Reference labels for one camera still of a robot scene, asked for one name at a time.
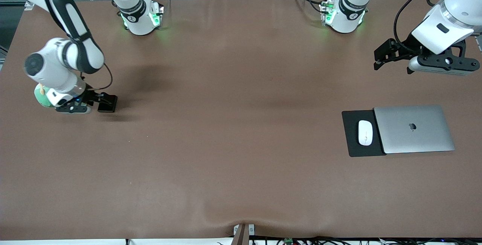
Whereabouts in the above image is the black mouse pad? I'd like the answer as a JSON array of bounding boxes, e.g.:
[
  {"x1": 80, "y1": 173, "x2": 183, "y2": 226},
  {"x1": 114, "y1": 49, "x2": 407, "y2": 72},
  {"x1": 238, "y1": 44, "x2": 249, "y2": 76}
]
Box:
[{"x1": 342, "y1": 109, "x2": 387, "y2": 158}]

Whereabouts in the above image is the brown table cover mat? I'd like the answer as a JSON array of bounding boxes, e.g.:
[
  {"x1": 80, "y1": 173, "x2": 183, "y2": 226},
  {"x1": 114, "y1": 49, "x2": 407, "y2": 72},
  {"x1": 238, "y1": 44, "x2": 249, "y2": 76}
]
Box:
[{"x1": 0, "y1": 0, "x2": 482, "y2": 240}]

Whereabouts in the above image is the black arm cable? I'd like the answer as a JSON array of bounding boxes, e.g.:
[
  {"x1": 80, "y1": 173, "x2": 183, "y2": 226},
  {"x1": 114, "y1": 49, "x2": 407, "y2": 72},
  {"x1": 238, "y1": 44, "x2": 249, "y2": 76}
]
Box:
[
  {"x1": 90, "y1": 62, "x2": 114, "y2": 90},
  {"x1": 393, "y1": 0, "x2": 452, "y2": 45}
]

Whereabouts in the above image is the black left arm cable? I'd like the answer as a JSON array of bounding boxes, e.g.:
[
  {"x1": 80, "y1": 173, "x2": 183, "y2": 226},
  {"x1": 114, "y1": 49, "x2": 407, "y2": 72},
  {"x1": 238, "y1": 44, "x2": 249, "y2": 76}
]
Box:
[{"x1": 393, "y1": 0, "x2": 452, "y2": 45}]

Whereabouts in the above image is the black phone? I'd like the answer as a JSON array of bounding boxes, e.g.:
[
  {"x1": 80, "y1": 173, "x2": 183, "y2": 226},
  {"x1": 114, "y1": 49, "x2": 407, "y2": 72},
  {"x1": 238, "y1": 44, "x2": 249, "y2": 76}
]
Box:
[{"x1": 98, "y1": 95, "x2": 118, "y2": 113}]

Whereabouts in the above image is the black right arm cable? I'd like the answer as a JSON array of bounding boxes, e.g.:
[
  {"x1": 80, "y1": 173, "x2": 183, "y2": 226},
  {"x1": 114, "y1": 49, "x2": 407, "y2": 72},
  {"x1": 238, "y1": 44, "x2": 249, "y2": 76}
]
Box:
[{"x1": 90, "y1": 62, "x2": 114, "y2": 90}]

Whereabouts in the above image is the green plush dinosaur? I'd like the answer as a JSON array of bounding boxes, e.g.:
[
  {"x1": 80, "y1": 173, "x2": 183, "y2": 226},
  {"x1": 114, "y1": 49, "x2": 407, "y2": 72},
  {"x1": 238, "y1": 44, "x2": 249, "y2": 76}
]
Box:
[{"x1": 34, "y1": 85, "x2": 53, "y2": 109}]

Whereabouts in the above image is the white computer mouse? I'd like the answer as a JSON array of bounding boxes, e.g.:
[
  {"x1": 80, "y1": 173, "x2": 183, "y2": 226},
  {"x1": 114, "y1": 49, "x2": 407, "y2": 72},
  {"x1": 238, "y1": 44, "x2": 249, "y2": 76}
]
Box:
[{"x1": 358, "y1": 120, "x2": 373, "y2": 146}]

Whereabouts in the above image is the silver closed laptop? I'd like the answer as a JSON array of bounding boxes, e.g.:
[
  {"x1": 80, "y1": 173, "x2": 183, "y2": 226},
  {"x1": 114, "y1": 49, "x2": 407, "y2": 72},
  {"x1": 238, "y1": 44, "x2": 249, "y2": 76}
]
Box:
[{"x1": 374, "y1": 105, "x2": 456, "y2": 155}]

